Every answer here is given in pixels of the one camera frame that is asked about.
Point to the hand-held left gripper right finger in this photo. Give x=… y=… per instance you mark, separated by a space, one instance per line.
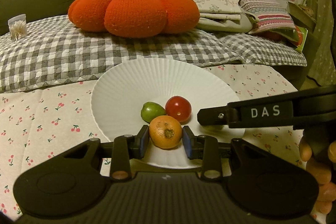
x=187 y=142

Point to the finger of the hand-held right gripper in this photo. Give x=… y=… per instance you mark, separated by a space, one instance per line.
x=212 y=116

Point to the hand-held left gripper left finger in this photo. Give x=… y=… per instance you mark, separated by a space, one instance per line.
x=143 y=140

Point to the orange tangerine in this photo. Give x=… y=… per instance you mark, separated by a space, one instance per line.
x=160 y=134

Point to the green round fruit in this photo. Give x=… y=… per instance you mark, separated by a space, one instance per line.
x=149 y=111

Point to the red cherry tomato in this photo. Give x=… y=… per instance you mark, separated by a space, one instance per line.
x=178 y=106

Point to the white ribbed plate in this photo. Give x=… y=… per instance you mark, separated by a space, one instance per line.
x=147 y=82

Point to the person's right hand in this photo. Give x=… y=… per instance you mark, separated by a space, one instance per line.
x=319 y=174

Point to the green book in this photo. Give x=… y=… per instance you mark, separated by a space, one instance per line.
x=302 y=39

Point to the floral curtain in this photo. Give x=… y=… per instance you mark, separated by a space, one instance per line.
x=325 y=16

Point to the cherry print tablecloth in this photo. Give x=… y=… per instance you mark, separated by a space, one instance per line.
x=52 y=113

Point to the striped patterned blanket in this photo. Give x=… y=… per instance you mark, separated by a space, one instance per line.
x=265 y=11

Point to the folded floral cloth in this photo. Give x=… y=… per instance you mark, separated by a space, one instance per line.
x=218 y=1

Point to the grey checkered blanket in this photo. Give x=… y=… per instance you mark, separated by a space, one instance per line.
x=65 y=56

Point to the orange knitted pumpkin cushion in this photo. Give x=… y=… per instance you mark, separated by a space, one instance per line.
x=131 y=11

